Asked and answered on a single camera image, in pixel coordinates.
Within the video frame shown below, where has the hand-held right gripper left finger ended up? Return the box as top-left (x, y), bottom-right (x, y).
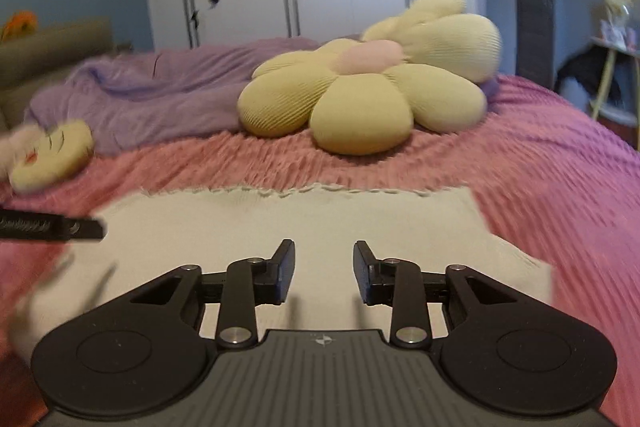
top-left (129, 238), bottom-right (297, 351)

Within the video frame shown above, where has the pale flower bouquet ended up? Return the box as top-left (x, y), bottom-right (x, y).
top-left (597, 0), bottom-right (637, 44)

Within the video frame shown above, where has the white knit sweater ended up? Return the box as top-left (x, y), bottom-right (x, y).
top-left (10, 184), bottom-right (557, 360)

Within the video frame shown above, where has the round side table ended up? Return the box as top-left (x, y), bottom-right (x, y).
top-left (589, 34), bottom-right (640, 124)

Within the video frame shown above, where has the olive green sofa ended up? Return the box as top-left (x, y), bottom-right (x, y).
top-left (0, 18), bottom-right (115, 132)

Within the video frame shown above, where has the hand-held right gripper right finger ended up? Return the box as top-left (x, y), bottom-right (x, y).
top-left (352, 239), bottom-right (521, 351)

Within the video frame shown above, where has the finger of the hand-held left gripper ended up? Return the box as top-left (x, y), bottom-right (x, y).
top-left (0, 207), bottom-right (108, 242)

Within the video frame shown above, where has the pink ribbed blanket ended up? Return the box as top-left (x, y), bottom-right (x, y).
top-left (0, 74), bottom-right (640, 427)

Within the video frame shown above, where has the yellow kissing face pillow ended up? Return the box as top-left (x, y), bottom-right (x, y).
top-left (10, 119), bottom-right (96, 194)

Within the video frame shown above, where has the yellow flower pillow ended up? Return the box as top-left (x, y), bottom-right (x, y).
top-left (237, 0), bottom-right (503, 156)

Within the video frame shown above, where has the dark cloth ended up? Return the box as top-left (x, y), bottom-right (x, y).
top-left (557, 47), bottom-right (624, 104)

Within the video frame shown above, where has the purple fleece blanket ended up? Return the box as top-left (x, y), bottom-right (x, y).
top-left (29, 36), bottom-right (322, 156)

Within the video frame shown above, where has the orange plush toy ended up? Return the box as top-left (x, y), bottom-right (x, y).
top-left (0, 11), bottom-right (39, 44)

